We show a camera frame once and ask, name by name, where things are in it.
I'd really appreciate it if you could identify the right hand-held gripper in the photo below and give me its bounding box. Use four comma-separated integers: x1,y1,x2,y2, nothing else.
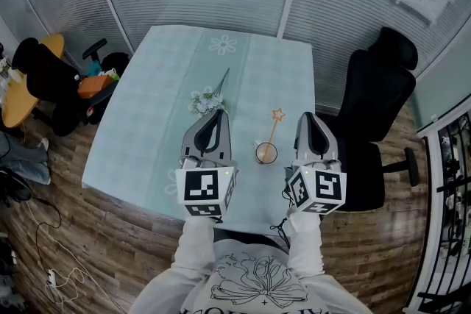
284,111,348,215

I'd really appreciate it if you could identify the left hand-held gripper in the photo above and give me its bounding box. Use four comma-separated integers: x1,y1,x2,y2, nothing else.
174,109,239,218

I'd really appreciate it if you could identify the orange star wand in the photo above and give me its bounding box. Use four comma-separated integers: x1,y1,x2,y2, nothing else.
260,107,287,161

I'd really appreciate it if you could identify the small glass cup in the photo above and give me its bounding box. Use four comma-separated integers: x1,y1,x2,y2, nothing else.
254,138,278,166

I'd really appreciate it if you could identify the person's left forearm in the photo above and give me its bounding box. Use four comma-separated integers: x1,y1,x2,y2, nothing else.
127,215,216,314

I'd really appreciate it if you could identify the person's right forearm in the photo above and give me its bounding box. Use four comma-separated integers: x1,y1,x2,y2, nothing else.
286,211,369,314

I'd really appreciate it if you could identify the white artificial flower bouquet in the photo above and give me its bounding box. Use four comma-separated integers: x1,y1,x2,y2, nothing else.
188,67,231,118

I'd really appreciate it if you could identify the table with pale blue cloth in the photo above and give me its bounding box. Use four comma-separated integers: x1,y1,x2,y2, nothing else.
81,24,318,237

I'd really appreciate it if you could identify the black high-back office chair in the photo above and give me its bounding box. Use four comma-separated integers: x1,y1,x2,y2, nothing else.
322,26,420,213

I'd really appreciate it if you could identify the orange bag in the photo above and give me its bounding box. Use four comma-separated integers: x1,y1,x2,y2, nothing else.
77,74,113,99

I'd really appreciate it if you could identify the person's white printed sweatshirt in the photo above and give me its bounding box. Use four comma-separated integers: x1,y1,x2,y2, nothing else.
178,229,332,314

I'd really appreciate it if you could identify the black metal railing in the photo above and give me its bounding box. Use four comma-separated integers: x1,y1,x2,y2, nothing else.
414,113,471,314

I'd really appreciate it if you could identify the black office chair with headrest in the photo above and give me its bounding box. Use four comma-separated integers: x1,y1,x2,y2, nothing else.
11,37,130,138

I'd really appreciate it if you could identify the round wooden table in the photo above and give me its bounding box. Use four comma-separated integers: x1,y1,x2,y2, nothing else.
1,33,65,129

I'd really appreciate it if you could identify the black gripper cord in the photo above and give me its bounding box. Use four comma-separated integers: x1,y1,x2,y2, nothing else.
269,172,295,246

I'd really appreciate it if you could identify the white power strip with cables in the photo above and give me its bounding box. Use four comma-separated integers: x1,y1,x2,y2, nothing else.
25,194,122,310

